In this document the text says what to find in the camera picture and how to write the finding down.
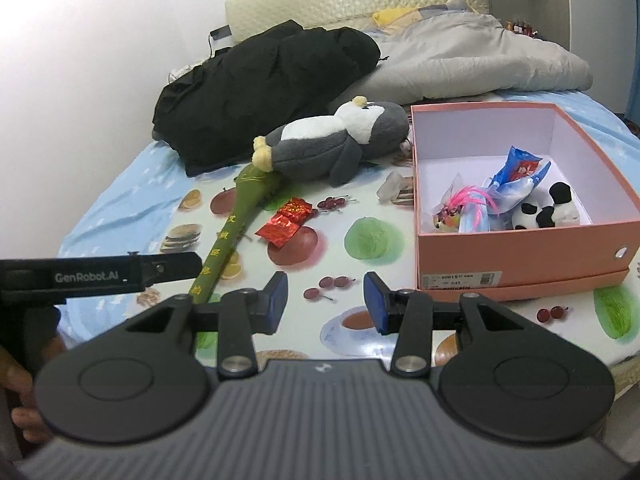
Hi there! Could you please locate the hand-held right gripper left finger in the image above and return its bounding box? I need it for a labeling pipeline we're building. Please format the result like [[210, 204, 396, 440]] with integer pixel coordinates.
[[125, 271, 289, 379]]

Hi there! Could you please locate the black jacket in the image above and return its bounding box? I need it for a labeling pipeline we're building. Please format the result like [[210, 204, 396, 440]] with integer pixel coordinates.
[[152, 20, 383, 177]]

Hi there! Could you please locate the blue printed plastic packet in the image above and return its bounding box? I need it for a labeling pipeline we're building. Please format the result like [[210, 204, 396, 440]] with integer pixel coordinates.
[[482, 145, 552, 196]]

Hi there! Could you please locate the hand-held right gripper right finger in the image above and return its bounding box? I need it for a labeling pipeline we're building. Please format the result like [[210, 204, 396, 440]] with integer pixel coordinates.
[[363, 271, 534, 377]]

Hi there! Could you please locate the grey quilt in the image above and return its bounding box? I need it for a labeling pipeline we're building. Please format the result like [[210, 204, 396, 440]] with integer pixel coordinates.
[[367, 0, 593, 103]]

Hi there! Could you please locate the pink cardboard box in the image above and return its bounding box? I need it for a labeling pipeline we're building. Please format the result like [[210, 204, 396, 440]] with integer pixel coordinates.
[[410, 101, 640, 302]]

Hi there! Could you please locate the yellow pillow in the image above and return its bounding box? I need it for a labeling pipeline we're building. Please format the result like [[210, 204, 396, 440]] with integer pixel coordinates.
[[372, 7, 419, 28]]

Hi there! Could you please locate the small clear plastic bag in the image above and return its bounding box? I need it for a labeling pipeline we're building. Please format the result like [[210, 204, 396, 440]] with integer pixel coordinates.
[[377, 171, 416, 206]]

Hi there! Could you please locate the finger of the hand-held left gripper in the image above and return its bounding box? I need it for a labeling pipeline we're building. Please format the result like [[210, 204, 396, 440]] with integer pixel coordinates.
[[141, 252, 203, 289]]

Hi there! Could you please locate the light blue bedsheet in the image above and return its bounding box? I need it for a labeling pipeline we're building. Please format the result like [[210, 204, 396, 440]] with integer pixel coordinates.
[[57, 85, 640, 281]]

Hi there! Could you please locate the white crumpled cloth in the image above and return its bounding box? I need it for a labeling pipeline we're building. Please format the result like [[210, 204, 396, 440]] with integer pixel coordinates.
[[167, 62, 201, 83]]

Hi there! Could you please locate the person's left hand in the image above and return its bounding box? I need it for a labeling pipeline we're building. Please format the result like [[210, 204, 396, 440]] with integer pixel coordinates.
[[0, 332, 63, 445]]

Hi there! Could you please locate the small panda plush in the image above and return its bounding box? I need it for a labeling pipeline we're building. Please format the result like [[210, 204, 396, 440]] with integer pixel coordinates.
[[511, 182, 581, 231]]

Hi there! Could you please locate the group of small bottles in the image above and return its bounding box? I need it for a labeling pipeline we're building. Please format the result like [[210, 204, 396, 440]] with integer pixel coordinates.
[[505, 19, 540, 38]]

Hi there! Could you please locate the clear bag with pink string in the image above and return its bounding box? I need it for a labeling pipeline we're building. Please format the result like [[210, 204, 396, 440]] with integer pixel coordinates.
[[429, 174, 498, 234]]

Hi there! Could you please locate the red foil packet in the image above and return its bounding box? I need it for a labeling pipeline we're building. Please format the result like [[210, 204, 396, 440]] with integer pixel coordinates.
[[255, 197, 316, 249]]

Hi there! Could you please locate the grey wardrobe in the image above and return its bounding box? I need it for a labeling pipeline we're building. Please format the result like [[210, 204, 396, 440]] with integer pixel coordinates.
[[480, 0, 638, 116]]

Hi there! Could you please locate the fruit print mat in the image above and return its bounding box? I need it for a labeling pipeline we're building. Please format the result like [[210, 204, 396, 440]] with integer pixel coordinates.
[[160, 150, 640, 361]]

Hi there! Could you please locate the grey white penguin plush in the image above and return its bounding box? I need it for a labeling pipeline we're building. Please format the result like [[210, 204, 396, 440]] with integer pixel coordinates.
[[252, 96, 413, 187]]

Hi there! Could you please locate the long green fabric stick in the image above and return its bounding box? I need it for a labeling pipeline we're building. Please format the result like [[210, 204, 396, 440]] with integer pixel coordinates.
[[189, 162, 283, 306]]

